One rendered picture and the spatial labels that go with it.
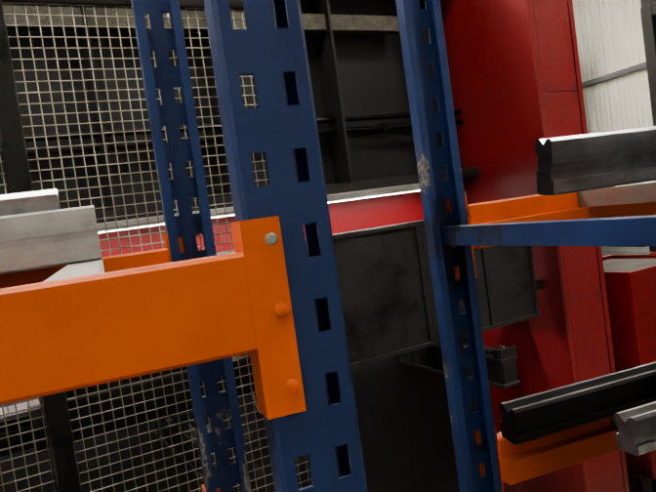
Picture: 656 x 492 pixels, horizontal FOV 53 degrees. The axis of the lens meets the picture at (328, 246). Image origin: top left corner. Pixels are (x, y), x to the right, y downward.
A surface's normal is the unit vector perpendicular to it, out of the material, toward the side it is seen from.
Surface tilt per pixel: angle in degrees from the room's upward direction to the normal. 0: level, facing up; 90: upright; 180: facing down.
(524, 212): 90
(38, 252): 90
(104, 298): 90
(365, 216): 90
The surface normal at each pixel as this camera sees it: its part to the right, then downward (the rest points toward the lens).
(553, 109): 0.48, -0.02
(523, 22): -0.87, 0.15
